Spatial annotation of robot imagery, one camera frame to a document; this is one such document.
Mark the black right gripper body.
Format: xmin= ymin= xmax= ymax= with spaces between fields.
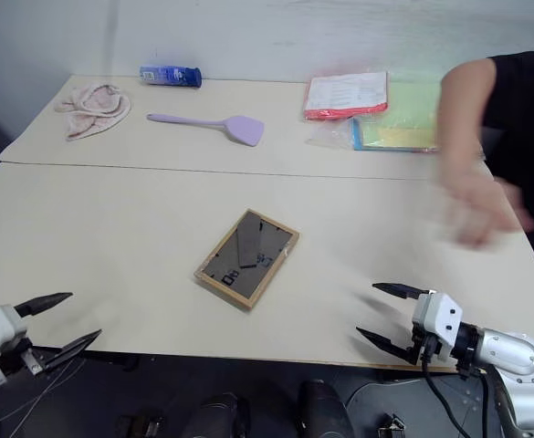
xmin=404 ymin=320 xmax=442 ymax=365

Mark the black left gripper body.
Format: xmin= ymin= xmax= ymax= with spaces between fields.
xmin=0 ymin=335 xmax=51 ymax=378

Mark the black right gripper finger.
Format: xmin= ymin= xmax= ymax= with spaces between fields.
xmin=372 ymin=282 xmax=432 ymax=301
xmin=355 ymin=326 xmax=422 ymax=367

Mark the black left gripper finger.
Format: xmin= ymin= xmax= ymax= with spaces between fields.
xmin=13 ymin=291 xmax=74 ymax=319
xmin=42 ymin=328 xmax=103 ymax=372

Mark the person's bare hand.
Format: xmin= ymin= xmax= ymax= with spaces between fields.
xmin=435 ymin=169 xmax=534 ymax=250

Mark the dark rounded shape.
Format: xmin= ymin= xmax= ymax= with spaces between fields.
xmin=297 ymin=378 xmax=355 ymax=438
xmin=192 ymin=391 xmax=251 ymax=438

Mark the green yellow coloured paper pack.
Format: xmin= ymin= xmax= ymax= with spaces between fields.
xmin=351 ymin=80 xmax=442 ymax=153

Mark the clear plastic bag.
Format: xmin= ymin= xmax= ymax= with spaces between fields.
xmin=306 ymin=119 xmax=355 ymax=150

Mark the pink crumpled towel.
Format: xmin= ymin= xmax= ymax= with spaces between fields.
xmin=54 ymin=83 xmax=131 ymax=142

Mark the person's black shirt torso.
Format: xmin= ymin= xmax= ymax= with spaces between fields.
xmin=479 ymin=44 xmax=534 ymax=259

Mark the red packet with white sheet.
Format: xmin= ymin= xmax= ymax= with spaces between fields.
xmin=303 ymin=70 xmax=390 ymax=121

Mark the purple silicone spatula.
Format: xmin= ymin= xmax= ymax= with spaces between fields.
xmin=146 ymin=112 xmax=266 ymax=148

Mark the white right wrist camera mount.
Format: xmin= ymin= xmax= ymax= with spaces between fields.
xmin=411 ymin=291 xmax=465 ymax=362

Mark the thin grey wire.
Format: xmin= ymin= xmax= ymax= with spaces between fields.
xmin=0 ymin=358 xmax=88 ymax=428

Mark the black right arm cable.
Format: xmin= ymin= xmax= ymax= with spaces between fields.
xmin=420 ymin=349 xmax=491 ymax=438

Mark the grey round base plate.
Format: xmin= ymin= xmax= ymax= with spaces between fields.
xmin=342 ymin=370 xmax=523 ymax=438

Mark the wooden picture frame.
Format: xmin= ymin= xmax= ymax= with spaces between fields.
xmin=194 ymin=208 xmax=301 ymax=312

